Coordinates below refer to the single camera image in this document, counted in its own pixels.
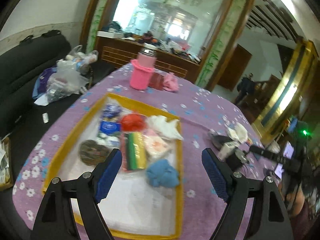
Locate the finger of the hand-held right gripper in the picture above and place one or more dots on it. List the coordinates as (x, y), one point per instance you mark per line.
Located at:
(265, 152)

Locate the bottle in pink knitted sleeve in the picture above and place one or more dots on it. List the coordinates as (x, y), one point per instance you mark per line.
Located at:
(142, 72)

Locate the bamboo wall decoration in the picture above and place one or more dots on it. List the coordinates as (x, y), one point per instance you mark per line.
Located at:
(212, 55)

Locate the brown knitted hat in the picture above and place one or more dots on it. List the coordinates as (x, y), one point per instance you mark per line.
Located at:
(92, 152)

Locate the orange plastic bag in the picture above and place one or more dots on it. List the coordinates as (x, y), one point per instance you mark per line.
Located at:
(132, 122)

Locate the black pouch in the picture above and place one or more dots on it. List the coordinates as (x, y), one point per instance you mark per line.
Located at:
(220, 140)

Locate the wooden cabinet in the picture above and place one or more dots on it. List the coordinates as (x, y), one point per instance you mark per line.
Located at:
(120, 52)

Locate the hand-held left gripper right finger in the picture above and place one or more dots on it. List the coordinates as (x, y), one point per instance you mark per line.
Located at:
(216, 176)

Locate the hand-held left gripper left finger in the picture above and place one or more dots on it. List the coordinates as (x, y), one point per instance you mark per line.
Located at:
(107, 177)

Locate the person's right forearm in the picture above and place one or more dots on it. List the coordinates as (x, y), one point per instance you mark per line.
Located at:
(295, 200)

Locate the wooden door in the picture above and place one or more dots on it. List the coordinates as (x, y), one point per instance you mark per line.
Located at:
(235, 67)

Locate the colourful sponge packet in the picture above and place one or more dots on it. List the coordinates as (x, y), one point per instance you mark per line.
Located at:
(132, 152)

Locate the pink cloth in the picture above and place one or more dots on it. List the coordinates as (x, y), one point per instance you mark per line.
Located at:
(171, 82)

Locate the golden pillar frame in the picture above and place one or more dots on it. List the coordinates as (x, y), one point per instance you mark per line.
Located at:
(287, 87)

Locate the white floral tissue pack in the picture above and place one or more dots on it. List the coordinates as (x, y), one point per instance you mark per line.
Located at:
(228, 150)

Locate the small white tissue pack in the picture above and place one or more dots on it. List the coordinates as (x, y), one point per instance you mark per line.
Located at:
(158, 146)

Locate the wooden stair railing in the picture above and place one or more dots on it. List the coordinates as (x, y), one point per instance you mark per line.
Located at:
(265, 92)

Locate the blue floral tissue pack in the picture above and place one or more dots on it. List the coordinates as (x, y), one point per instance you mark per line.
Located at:
(108, 128)

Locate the purple floral tablecloth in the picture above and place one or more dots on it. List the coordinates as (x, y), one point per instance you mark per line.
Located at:
(207, 115)

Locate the black sofa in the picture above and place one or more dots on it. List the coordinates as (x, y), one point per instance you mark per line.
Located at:
(22, 62)

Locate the clutter of items on cabinet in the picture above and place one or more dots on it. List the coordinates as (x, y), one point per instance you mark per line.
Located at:
(155, 42)

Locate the black electric motor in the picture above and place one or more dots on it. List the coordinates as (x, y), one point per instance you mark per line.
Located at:
(237, 158)

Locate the red packet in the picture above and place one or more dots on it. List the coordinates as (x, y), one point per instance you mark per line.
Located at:
(157, 81)

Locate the glass partition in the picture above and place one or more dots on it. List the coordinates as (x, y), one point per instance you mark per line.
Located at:
(175, 10)

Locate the yellow cardboard box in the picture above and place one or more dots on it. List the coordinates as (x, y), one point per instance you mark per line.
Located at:
(140, 205)

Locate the clear bag of bottles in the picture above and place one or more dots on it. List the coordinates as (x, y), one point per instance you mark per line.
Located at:
(82, 57)

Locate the white plastic bag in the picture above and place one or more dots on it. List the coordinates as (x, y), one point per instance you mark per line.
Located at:
(66, 80)

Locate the purple blue cloth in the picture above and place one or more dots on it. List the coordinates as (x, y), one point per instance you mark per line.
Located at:
(41, 85)

